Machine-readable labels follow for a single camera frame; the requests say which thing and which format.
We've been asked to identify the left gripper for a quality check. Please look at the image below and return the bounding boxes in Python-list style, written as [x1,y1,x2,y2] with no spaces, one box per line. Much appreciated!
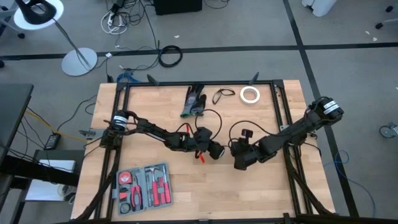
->
[192,126,226,161]

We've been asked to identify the white ring floor lamp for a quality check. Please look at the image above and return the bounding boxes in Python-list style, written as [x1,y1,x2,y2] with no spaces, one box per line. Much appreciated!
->
[14,0,98,77]

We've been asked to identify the office chair base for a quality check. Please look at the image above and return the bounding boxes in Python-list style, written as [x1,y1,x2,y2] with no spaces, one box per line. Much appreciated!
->
[374,4,398,31]
[0,6,26,40]

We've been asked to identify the black power adapter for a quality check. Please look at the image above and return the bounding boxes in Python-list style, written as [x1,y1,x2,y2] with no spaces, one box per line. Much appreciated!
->
[44,133,62,151]

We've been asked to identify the coiled black floor cable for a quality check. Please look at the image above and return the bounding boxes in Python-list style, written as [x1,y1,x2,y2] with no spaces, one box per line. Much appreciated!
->
[158,45,183,68]

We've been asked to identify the black desk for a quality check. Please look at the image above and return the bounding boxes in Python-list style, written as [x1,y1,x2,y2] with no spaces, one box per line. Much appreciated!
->
[0,83,34,156]

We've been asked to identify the red handled hammer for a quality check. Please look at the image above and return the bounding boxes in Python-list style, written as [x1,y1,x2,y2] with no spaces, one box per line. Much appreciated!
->
[145,166,160,206]

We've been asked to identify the red tape measure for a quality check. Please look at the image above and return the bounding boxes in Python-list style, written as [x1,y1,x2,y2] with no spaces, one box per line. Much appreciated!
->
[118,170,133,185]

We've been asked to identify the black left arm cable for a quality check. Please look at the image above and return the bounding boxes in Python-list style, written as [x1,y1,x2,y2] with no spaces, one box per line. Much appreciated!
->
[174,108,223,158]

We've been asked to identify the grey work glove green cuff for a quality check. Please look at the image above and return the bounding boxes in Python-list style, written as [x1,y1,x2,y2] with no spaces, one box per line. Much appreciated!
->
[180,83,205,119]
[192,93,208,118]

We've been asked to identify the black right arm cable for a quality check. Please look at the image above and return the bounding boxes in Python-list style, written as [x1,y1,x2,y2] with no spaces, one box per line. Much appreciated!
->
[228,120,275,147]

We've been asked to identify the white plastic object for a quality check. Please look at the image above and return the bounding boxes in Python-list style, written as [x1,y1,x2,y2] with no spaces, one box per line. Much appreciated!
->
[301,0,338,17]

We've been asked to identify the red handled screwdriver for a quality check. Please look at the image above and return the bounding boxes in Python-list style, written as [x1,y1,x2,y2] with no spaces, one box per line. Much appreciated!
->
[163,166,172,203]

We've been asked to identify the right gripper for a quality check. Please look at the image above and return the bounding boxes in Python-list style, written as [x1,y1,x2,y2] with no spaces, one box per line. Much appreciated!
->
[229,128,259,171]

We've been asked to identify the black aluminium table frame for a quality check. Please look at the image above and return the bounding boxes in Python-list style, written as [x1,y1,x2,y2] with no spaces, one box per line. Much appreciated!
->
[71,72,340,224]

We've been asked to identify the black computer box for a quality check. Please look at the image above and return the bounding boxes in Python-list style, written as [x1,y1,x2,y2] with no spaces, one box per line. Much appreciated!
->
[154,0,203,16]

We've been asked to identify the white tape roll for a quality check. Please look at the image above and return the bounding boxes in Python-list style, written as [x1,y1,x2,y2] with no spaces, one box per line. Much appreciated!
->
[239,85,261,105]

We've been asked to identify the red bit holder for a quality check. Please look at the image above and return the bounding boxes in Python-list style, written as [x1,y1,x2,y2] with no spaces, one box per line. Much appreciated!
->
[158,177,166,203]

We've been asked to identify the white box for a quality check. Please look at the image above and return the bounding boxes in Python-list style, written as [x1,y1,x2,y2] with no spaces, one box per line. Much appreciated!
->
[24,159,77,202]

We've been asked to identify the grey caster wheel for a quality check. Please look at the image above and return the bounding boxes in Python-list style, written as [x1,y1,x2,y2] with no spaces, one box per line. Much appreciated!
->
[379,122,398,139]

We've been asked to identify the grey plastic tool case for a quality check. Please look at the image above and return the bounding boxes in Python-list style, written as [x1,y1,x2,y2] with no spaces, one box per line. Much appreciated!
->
[111,161,174,216]

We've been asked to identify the red handled pliers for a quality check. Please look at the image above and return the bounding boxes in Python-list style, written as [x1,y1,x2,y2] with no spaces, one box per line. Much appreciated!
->
[130,175,144,212]

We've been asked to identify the long blue floor cable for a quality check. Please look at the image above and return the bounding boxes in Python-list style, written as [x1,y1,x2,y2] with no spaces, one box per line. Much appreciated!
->
[323,149,377,218]

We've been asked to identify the white power strip cable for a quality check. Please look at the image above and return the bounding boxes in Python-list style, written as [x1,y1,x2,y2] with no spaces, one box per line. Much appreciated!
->
[100,10,129,35]

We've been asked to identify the bundled blue cable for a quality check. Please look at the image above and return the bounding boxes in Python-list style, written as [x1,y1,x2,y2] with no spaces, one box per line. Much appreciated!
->
[116,72,141,84]

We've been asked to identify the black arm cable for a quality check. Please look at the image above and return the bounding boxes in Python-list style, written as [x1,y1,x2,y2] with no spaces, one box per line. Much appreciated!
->
[174,108,223,158]
[228,120,275,147]

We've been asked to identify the black desk crossbeam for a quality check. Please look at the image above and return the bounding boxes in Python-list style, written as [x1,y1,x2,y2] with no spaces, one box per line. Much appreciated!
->
[0,154,80,187]

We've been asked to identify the yellow cable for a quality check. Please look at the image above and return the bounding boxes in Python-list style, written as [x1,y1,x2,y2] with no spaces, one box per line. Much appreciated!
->
[26,108,88,144]

